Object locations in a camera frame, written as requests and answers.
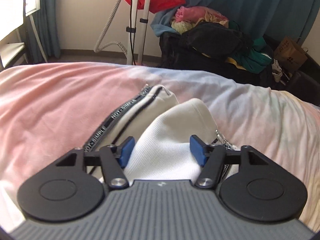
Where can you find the teal curtain left of window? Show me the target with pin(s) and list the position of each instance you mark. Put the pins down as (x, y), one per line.
(45, 23)

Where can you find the brown paper bag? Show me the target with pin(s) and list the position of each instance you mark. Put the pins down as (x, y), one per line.
(290, 55)

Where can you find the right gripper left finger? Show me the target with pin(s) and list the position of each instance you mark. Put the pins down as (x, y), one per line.
(113, 160)

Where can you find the white zip-up sweater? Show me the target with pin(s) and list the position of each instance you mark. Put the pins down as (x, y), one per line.
(161, 127)

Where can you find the pile of clothes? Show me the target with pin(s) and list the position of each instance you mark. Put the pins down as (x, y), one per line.
(200, 38)

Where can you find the pink pastel bed blanket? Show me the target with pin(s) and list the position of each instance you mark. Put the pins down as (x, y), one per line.
(49, 109)

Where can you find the white garment steamer stand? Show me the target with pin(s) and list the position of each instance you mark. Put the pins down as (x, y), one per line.
(132, 30)

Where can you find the white and black chair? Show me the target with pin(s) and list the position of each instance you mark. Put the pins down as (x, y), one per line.
(13, 13)

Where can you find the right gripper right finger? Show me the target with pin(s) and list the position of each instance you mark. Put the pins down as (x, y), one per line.
(211, 159)

